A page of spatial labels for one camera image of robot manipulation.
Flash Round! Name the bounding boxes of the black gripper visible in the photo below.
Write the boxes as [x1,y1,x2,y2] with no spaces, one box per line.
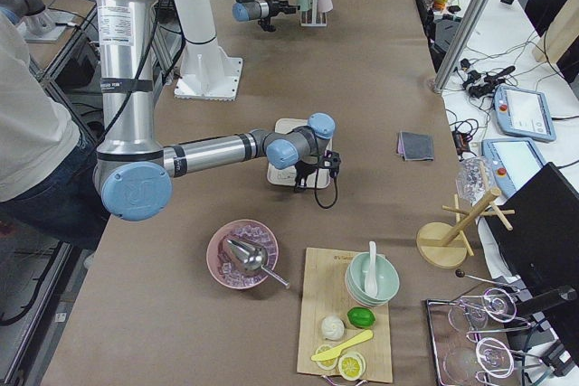
[265,0,300,16]
[293,150,341,193]

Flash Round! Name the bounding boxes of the cream rabbit print tray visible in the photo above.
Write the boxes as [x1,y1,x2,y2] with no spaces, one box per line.
[267,118,331,189]

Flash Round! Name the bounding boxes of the grey folded cloth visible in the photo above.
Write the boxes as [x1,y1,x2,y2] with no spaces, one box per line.
[397,131,434,161]

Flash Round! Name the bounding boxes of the metal ice scoop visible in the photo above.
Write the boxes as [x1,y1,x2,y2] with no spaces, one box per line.
[225,237,290,289]

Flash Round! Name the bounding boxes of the white ceramic spoon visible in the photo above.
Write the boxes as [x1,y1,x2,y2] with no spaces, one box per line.
[365,240,378,298]

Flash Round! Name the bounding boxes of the stacked mint green bowls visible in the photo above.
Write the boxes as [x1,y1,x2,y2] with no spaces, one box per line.
[345,251,402,308]

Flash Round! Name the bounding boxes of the wooden mug tree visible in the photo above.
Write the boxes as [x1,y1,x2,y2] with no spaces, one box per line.
[416,187,513,269]

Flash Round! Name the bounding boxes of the pink ceramic bowl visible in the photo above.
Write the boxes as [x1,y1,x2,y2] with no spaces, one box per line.
[206,219,279,290]

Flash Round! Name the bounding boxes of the green lime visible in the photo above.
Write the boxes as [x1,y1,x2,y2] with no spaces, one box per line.
[346,306,376,329]

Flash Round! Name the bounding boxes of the wooden cutting board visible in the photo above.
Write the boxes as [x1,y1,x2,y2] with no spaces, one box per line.
[297,248,394,383]

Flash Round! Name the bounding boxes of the yellow plastic knife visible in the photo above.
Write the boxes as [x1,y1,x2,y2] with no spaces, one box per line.
[310,330,374,362]

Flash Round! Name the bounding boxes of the blue teach pendant tablet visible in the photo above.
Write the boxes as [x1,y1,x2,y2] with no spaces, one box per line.
[494,84,556,143]

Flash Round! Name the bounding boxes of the lemon slice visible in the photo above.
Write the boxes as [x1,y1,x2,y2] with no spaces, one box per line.
[337,352,366,381]

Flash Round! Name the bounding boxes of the black monitor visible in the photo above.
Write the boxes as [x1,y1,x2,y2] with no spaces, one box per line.
[486,163,578,293]

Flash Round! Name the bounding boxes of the person in white shirt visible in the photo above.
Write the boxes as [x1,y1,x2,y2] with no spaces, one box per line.
[1,16,109,250]

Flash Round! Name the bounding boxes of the white wire cup rack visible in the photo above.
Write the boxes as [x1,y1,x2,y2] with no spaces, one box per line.
[299,0,329,27]

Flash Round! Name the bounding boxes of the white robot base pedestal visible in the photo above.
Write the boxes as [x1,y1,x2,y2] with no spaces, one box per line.
[174,0,242,101]

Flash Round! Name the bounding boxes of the aluminium frame post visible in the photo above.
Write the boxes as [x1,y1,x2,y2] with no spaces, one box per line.
[432,0,489,94]

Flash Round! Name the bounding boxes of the black wire glass rack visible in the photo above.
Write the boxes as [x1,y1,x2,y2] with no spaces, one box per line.
[424,287,555,385]

